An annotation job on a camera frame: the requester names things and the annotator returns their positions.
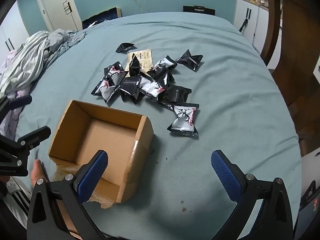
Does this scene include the beige sachet sheet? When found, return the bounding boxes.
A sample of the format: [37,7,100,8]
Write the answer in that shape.
[124,49,153,78]

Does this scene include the white antler print snack packet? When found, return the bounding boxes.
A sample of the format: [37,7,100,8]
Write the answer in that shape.
[152,56,178,72]
[167,104,200,138]

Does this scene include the white cabinet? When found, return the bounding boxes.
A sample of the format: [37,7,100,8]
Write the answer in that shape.
[233,0,284,53]

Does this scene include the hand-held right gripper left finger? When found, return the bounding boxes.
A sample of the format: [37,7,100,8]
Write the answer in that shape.
[26,149,109,240]

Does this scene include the black white striped trousers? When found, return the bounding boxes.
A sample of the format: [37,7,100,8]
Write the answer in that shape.
[0,177,32,228]

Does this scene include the white door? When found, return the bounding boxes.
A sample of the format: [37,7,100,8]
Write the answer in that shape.
[35,0,83,32]

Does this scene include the pile of snack packets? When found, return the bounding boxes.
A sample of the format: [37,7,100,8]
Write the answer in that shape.
[91,56,193,105]

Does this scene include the brown cardboard box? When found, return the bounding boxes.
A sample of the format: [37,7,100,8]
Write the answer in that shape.
[48,100,154,209]

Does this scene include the dark blue framed panel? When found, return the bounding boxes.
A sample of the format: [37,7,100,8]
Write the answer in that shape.
[82,7,122,30]

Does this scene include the black hanging strap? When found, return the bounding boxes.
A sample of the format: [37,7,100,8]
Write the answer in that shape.
[239,8,252,33]

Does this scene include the lavender bedding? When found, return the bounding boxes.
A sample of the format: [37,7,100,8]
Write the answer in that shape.
[0,49,34,135]

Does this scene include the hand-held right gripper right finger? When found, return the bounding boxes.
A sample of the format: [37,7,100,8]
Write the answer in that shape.
[211,149,294,240]

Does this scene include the white wardrobe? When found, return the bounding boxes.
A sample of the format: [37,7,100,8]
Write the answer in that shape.
[0,0,32,53]

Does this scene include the crumpled grey blanket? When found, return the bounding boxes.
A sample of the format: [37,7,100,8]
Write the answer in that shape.
[0,29,85,98]

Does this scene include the black snack packet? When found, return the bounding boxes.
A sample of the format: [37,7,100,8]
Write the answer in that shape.
[129,54,142,77]
[176,49,203,72]
[116,42,137,53]

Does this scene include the brown wooden chair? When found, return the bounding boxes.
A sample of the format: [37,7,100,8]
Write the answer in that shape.
[260,0,320,130]

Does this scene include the person's bare foot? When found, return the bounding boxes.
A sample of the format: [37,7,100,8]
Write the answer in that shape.
[30,159,52,188]

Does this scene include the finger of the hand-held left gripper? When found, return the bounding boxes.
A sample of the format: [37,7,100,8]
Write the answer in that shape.
[0,126,52,167]
[0,94,33,124]

